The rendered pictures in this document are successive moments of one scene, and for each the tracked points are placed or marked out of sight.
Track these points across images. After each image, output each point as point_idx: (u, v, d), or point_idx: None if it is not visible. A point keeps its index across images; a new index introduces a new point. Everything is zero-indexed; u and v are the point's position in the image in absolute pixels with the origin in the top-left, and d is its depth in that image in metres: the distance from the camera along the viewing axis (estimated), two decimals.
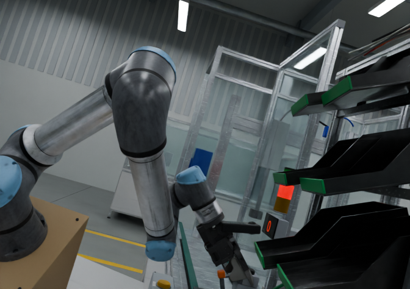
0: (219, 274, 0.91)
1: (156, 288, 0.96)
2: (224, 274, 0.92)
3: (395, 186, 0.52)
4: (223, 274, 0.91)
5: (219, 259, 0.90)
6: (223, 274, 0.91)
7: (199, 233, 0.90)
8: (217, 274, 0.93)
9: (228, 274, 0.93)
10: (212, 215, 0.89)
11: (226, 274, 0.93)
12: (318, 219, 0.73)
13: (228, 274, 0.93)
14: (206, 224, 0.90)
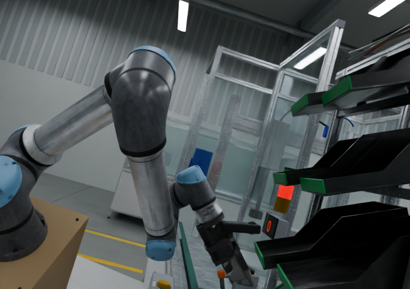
0: (219, 274, 0.91)
1: (156, 288, 0.96)
2: (224, 274, 0.92)
3: (395, 186, 0.52)
4: (223, 274, 0.91)
5: (219, 259, 0.90)
6: (223, 274, 0.91)
7: (199, 232, 0.90)
8: (217, 274, 0.93)
9: (228, 274, 0.93)
10: (212, 215, 0.89)
11: (226, 274, 0.93)
12: (318, 219, 0.73)
13: (228, 274, 0.93)
14: (206, 224, 0.90)
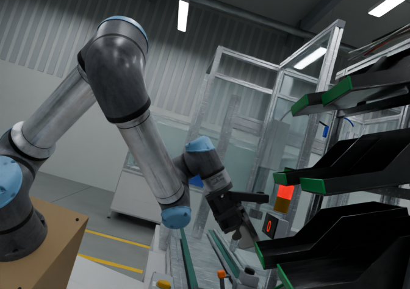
0: (219, 274, 0.91)
1: (156, 288, 0.96)
2: (224, 274, 0.92)
3: (395, 186, 0.52)
4: (223, 274, 0.91)
5: (228, 227, 0.90)
6: (223, 274, 0.91)
7: (208, 201, 0.91)
8: (217, 274, 0.93)
9: (228, 274, 0.93)
10: (221, 183, 0.90)
11: (226, 274, 0.93)
12: (318, 219, 0.73)
13: (228, 274, 0.93)
14: (215, 192, 0.90)
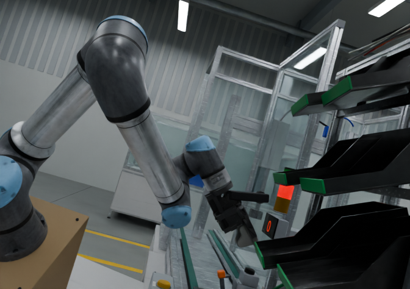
0: (219, 274, 0.91)
1: (156, 288, 0.96)
2: (224, 274, 0.92)
3: (395, 186, 0.52)
4: (223, 274, 0.91)
5: (229, 226, 0.90)
6: (223, 274, 0.91)
7: (208, 200, 0.91)
8: (217, 274, 0.93)
9: (228, 274, 0.93)
10: (221, 183, 0.90)
11: (226, 274, 0.93)
12: (318, 219, 0.73)
13: (228, 274, 0.93)
14: (215, 191, 0.91)
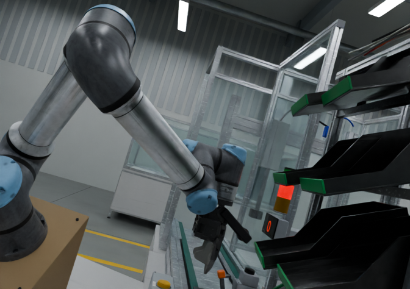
0: (219, 274, 0.91)
1: (156, 288, 0.96)
2: (224, 274, 0.92)
3: (395, 186, 0.52)
4: (223, 274, 0.91)
5: (201, 233, 0.89)
6: (223, 274, 0.91)
7: None
8: (217, 274, 0.93)
9: (228, 274, 0.93)
10: (226, 195, 0.90)
11: (226, 274, 0.93)
12: (318, 219, 0.73)
13: (228, 274, 0.93)
14: None
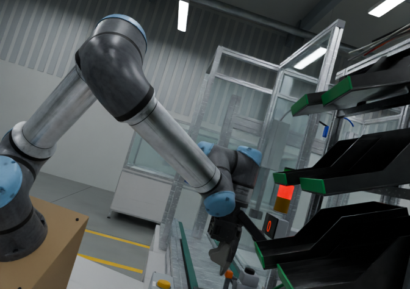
0: (227, 273, 0.92)
1: (156, 288, 0.96)
2: (232, 275, 0.92)
3: (395, 186, 0.52)
4: (231, 275, 0.92)
5: (217, 235, 0.90)
6: (231, 274, 0.92)
7: None
8: (224, 273, 0.93)
9: (235, 276, 0.93)
10: (241, 197, 0.91)
11: (233, 276, 0.93)
12: (318, 219, 0.73)
13: (235, 276, 0.93)
14: None
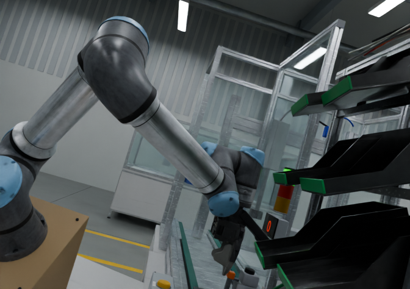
0: (230, 274, 0.92)
1: (156, 288, 0.96)
2: (234, 276, 0.92)
3: (395, 186, 0.52)
4: (233, 275, 0.92)
5: (220, 235, 0.90)
6: (233, 275, 0.92)
7: None
8: (226, 274, 0.93)
9: (237, 277, 0.93)
10: (244, 197, 0.91)
11: (235, 277, 0.93)
12: (318, 219, 0.73)
13: (237, 277, 0.93)
14: None
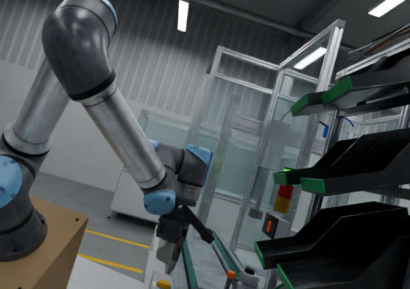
0: (230, 274, 0.92)
1: (156, 288, 0.96)
2: (234, 276, 0.92)
3: (395, 186, 0.52)
4: (233, 275, 0.92)
5: (163, 233, 0.90)
6: (233, 275, 0.92)
7: None
8: (226, 274, 0.93)
9: (237, 277, 0.93)
10: (188, 196, 0.90)
11: (235, 277, 0.93)
12: (318, 219, 0.73)
13: (237, 277, 0.93)
14: (177, 198, 0.91)
